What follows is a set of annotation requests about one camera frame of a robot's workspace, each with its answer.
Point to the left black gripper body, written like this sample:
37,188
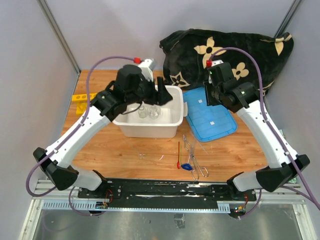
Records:
146,93

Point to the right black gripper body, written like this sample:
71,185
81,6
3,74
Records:
217,98

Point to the glass flask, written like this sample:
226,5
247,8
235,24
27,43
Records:
154,112

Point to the white plastic bin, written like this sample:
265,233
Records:
165,126

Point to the small glass bottle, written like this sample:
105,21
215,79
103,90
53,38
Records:
142,112

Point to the yellow test tube rack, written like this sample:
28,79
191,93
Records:
81,103

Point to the red spatula spoon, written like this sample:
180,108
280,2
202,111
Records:
178,164

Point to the metal crucible tongs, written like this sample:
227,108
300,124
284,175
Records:
197,169

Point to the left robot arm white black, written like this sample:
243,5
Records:
56,160

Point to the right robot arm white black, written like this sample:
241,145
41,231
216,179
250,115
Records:
243,99

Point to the blue plastic tray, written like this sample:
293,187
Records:
208,123

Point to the clear plastic dropper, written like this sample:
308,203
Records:
199,142

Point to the black floral blanket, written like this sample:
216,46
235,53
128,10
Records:
188,51

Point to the green cloth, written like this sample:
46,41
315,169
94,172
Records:
293,181

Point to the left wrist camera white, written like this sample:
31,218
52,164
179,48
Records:
147,66

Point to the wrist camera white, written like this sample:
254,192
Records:
147,66
211,63

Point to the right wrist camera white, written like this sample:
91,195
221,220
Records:
211,63

